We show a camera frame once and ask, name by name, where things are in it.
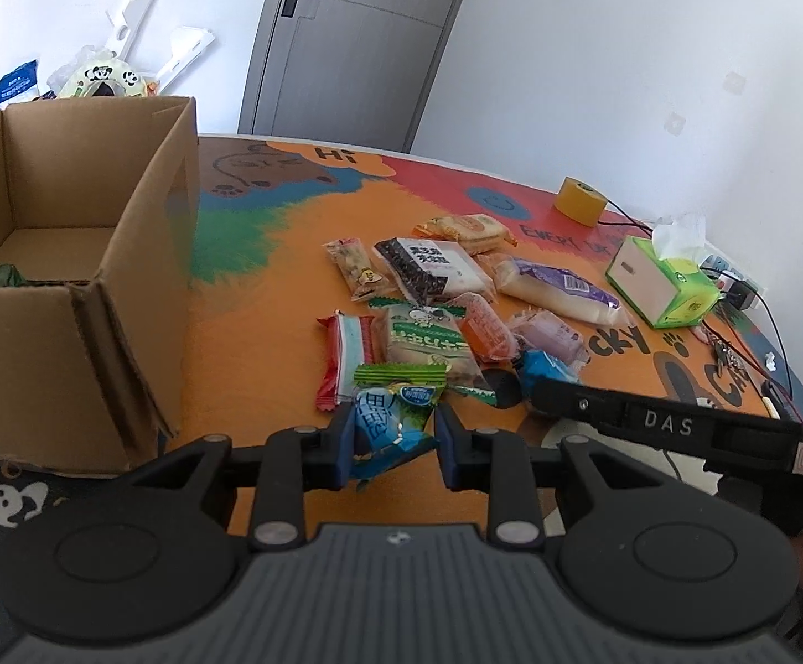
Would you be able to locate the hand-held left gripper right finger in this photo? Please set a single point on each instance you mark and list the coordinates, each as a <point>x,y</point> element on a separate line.
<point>448,453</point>

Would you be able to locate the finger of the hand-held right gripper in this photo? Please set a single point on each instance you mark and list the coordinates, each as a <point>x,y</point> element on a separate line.
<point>657,422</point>

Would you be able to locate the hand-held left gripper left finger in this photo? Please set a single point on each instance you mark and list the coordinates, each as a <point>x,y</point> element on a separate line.
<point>343,446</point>

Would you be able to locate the blue green snack packet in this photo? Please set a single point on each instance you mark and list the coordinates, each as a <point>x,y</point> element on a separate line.
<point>391,429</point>

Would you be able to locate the beige green-print snack packet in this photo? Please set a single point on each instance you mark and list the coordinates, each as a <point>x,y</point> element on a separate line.
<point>422,344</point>

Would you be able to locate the plain blue snack packet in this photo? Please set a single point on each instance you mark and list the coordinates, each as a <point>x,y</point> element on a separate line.
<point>546,368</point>

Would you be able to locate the orange snack packet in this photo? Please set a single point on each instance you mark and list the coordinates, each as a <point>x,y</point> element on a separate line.
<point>485,328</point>

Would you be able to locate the purple white bread packet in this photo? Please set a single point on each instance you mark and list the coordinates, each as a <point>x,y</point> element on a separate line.
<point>560,287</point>

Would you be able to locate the clear nut snack packet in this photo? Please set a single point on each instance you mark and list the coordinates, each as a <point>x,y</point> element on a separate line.
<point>356,266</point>

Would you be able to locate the cardboard box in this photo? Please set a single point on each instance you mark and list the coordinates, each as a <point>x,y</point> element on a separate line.
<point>131,332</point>

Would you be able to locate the green striped snack packet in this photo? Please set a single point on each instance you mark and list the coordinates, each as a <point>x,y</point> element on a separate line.
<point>401,373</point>

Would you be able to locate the bunch of keys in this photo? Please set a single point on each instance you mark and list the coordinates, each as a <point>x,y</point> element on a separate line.
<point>723,356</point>

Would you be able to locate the red white snack packet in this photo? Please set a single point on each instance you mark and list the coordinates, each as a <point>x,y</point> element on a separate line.
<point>346,353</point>

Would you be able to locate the colourful printed table mat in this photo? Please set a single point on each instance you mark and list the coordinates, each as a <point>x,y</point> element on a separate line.
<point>256,359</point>

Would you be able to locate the black power adapter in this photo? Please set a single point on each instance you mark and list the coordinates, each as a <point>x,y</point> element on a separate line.
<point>739,294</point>

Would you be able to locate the green tissue box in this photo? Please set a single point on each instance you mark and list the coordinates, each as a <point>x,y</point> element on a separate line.
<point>657,287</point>

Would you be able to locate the small purple snack packet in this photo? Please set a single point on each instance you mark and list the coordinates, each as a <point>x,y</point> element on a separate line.
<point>550,332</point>

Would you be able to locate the white power strip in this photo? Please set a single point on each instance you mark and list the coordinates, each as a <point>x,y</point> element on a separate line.
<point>733,270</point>

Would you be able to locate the black white snack packet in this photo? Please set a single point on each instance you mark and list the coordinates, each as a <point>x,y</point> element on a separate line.
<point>436,266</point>

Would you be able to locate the orange biscuit packet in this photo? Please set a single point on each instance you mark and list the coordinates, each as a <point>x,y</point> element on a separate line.
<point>470,229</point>

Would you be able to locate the yellow tape roll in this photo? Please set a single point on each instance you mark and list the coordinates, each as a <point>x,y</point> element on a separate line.
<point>580,204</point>

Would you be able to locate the grey door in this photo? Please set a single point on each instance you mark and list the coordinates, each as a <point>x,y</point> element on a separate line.
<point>353,48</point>

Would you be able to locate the panda print cushion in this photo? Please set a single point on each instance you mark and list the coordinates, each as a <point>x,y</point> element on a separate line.
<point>104,77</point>

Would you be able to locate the clear plastic bag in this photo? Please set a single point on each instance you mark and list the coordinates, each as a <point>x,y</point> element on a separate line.
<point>69,69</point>

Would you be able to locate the white perforated plank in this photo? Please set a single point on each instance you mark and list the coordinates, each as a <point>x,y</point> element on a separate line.
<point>135,7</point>

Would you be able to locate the blue bag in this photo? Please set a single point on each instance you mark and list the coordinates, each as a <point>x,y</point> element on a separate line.
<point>15,83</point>

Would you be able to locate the white wall socket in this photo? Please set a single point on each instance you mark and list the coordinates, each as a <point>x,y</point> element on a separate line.
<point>674,123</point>
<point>737,83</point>

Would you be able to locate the white shelf bracket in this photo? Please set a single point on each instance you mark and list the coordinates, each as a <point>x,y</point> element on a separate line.
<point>183,52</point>

